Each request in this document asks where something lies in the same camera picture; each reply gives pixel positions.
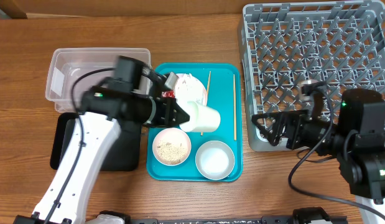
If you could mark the grey dish rack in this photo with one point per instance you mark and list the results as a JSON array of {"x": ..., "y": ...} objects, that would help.
[{"x": 283, "y": 44}]

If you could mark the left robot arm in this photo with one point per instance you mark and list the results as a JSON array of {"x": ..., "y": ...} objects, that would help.
[{"x": 128, "y": 100}]

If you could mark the pile of rice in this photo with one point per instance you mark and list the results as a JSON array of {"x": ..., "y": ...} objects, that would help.
[{"x": 170, "y": 152}]

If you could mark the grey bowl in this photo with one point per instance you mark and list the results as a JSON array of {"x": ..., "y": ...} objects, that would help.
[{"x": 215, "y": 160}]

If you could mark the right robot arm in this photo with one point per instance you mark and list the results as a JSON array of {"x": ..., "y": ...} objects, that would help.
[{"x": 356, "y": 140}]

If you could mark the pink small bowl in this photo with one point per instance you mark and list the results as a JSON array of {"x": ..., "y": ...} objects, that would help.
[{"x": 171, "y": 135}]

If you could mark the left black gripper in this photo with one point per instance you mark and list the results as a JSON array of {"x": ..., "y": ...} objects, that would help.
[{"x": 166, "y": 117}]

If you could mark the wooden chopstick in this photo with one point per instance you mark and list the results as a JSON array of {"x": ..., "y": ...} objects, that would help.
[
  {"x": 234, "y": 108},
  {"x": 208, "y": 87}
]

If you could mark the clear plastic bin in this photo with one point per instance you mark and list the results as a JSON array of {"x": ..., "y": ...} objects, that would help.
[{"x": 68, "y": 64}]

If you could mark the teal plastic tray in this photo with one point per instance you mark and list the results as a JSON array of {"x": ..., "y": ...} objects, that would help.
[{"x": 220, "y": 98}]

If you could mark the white plastic cup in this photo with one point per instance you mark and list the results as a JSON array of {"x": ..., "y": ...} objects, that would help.
[{"x": 203, "y": 119}]

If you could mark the white tissue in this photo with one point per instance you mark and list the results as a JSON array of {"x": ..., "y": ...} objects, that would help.
[{"x": 186, "y": 79}]

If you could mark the red snack wrapper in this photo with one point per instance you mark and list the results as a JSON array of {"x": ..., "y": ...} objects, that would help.
[{"x": 168, "y": 94}]

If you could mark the black tray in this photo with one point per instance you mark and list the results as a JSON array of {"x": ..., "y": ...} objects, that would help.
[{"x": 123, "y": 155}]

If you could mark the pink round plate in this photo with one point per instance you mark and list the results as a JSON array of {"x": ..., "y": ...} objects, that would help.
[{"x": 195, "y": 92}]

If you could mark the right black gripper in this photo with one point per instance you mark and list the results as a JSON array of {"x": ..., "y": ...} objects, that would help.
[{"x": 293, "y": 119}]

